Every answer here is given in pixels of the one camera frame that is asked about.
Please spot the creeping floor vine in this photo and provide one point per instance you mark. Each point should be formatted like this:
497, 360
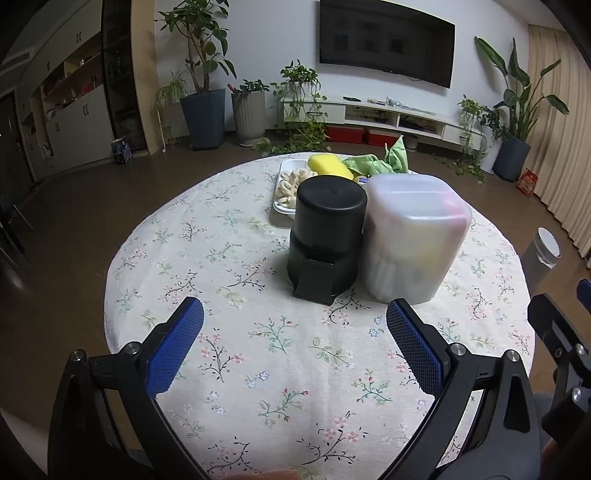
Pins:
457, 168

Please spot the dark chair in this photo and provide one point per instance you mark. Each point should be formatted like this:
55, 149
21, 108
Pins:
11, 230

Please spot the dark round planter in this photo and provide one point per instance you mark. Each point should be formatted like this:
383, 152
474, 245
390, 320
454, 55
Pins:
511, 159

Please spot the beige curtain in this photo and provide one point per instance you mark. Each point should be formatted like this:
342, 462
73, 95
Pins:
563, 147

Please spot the tall leafy potted tree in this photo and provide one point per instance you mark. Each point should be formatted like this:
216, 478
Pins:
201, 41

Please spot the red storage box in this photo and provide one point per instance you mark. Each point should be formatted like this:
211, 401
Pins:
345, 134
382, 137

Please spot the bushy green plant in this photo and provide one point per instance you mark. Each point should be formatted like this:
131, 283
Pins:
478, 117

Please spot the black cylindrical container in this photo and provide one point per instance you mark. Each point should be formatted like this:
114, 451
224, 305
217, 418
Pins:
328, 221

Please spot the trailing vine plant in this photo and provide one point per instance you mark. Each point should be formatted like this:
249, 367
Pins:
300, 106

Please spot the green cloth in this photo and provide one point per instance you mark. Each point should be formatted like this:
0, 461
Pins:
392, 159

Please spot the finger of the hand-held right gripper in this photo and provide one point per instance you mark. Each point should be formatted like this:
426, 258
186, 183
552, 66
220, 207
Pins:
585, 290
568, 344

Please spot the white television console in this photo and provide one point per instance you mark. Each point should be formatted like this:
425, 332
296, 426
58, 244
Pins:
415, 115

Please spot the wall-mounted television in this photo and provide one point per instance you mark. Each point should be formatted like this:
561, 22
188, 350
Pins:
388, 41

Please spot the round floral-cloth table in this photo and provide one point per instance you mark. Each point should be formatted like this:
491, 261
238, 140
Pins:
231, 277

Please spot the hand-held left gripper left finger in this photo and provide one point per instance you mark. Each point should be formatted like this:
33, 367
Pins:
175, 346

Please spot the spider plant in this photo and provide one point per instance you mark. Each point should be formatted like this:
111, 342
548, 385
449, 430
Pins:
168, 92

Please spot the grey cylindrical trash can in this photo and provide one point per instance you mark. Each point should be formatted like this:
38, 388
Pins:
538, 263

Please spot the white plastic tray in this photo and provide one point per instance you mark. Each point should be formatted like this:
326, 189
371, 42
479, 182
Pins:
291, 165

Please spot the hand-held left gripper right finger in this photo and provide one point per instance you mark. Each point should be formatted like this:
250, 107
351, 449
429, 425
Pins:
415, 348

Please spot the person's left hand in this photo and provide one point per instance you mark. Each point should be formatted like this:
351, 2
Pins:
268, 475

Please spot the bird of paradise plant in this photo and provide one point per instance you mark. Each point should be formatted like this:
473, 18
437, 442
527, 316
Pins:
519, 97

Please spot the dark display shelf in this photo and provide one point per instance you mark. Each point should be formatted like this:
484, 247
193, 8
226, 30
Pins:
122, 78

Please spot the dark square planter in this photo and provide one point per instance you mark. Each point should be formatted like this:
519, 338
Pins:
203, 120

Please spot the small round pot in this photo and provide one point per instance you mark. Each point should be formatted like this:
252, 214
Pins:
411, 142

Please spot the grey ribbed planter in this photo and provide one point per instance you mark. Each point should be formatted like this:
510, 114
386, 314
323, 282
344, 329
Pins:
249, 117

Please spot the white tall planter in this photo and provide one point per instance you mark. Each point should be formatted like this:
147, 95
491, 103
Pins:
490, 154

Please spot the cream wall cabinet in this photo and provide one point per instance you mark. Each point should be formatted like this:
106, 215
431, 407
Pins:
78, 120

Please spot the translucent plastic container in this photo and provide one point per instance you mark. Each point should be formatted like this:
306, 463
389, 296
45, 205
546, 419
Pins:
415, 230

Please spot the red paper bag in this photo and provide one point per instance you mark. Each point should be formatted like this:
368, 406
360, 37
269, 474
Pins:
527, 182

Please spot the blue patterned bag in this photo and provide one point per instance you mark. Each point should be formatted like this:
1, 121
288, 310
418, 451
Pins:
121, 151

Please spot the small green leafy plant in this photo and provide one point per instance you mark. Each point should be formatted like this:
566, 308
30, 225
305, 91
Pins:
249, 86

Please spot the large yellow sponge block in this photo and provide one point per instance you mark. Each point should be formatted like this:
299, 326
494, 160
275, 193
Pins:
328, 166

